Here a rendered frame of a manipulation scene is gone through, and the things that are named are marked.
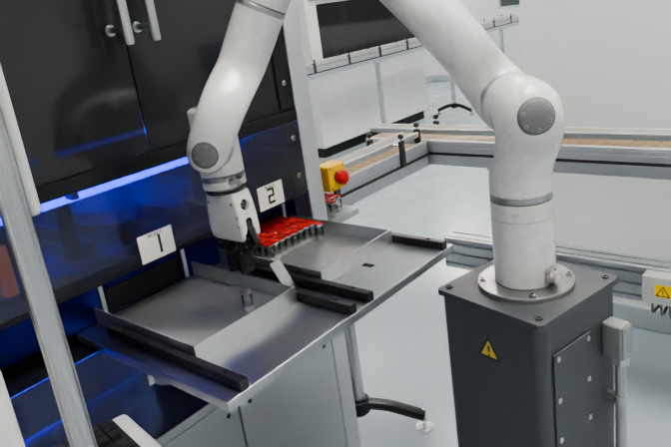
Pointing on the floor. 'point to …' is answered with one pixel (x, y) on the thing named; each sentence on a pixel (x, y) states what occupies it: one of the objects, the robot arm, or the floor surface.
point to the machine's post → (309, 203)
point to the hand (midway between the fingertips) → (241, 261)
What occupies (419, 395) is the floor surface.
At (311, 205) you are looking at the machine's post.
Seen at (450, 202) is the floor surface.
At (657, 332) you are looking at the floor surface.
